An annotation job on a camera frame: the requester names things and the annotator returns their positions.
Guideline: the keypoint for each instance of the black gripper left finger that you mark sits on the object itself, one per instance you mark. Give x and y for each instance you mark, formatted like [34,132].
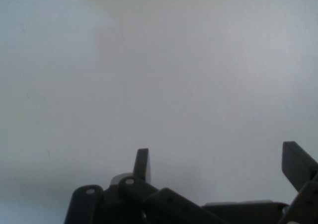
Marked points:
[139,199]

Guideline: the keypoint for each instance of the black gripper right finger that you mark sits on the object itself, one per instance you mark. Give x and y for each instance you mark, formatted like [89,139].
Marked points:
[296,164]

